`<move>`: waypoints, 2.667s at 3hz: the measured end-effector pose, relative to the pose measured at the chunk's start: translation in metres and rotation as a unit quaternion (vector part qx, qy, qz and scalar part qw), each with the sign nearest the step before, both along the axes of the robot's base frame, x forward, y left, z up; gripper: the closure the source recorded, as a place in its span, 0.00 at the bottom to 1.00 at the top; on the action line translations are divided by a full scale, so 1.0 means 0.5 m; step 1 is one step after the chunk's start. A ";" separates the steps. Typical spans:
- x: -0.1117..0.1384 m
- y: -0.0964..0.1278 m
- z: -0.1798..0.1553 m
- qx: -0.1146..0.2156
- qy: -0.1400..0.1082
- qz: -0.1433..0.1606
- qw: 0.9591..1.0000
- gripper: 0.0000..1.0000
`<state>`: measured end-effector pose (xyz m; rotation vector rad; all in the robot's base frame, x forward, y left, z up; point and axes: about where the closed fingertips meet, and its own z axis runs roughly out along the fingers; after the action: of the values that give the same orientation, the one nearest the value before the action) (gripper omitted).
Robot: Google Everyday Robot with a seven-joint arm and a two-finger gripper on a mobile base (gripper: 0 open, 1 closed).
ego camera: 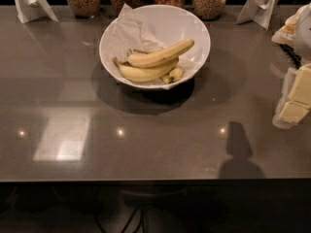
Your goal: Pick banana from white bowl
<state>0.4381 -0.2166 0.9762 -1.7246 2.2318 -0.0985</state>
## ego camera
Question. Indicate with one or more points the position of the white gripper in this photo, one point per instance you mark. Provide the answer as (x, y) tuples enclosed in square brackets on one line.
[(304, 33)]

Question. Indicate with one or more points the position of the yellow banana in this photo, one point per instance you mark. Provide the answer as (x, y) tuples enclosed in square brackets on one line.
[(160, 56), (139, 75)]

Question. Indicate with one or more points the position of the small banana underneath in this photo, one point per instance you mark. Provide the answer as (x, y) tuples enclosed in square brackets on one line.
[(173, 76)]

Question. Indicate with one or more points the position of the white bowl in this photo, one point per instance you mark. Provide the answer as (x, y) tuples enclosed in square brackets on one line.
[(175, 23)]

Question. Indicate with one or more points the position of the white folded card right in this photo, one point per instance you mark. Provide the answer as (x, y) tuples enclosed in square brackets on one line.
[(258, 11)]

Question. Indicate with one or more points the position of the white folded card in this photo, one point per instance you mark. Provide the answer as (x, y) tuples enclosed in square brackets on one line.
[(28, 10), (258, 11)]

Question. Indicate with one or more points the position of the glass jar right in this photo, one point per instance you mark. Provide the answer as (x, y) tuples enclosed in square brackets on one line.
[(208, 9)]

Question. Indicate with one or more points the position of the white paper liner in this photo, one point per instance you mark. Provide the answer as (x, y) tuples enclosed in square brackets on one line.
[(132, 33)]

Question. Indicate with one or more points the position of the white folded card left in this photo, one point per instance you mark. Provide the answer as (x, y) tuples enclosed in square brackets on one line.
[(28, 10)]

